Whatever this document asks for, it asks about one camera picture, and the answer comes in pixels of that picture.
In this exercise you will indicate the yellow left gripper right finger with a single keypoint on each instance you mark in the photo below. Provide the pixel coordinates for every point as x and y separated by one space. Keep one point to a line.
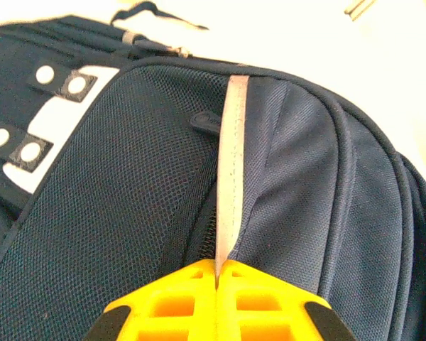
270 291

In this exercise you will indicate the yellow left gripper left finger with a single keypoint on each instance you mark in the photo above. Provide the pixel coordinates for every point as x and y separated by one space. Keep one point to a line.
170 287

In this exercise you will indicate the navy blue student backpack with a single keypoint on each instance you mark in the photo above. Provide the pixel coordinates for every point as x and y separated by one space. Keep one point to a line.
128 177

